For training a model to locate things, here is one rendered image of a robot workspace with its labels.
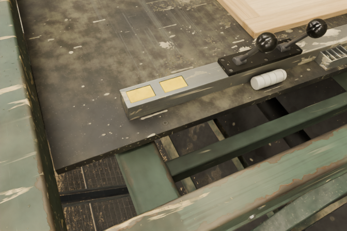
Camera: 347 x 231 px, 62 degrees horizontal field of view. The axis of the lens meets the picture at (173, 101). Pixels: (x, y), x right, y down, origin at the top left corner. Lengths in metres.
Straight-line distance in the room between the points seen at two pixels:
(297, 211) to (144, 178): 0.92
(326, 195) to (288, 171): 0.81
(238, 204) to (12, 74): 0.42
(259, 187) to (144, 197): 0.20
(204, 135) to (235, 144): 2.04
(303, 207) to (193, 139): 1.59
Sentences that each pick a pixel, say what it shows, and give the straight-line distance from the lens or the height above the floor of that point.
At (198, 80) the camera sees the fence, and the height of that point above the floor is 1.57.
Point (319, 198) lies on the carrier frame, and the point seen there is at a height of 0.79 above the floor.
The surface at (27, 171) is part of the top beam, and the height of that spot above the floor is 1.88.
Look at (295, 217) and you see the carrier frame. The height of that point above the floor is 0.79.
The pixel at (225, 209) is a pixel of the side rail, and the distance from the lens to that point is 0.45.
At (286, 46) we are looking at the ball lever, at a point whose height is 1.40.
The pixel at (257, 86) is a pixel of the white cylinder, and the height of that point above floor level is 1.46.
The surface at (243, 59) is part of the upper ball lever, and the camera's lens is 0.62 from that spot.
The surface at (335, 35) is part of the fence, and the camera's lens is 0.84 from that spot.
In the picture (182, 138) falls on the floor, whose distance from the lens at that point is 2.86.
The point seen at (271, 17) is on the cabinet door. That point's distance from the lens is 0.86.
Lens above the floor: 2.00
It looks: 42 degrees down
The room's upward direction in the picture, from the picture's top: 83 degrees counter-clockwise
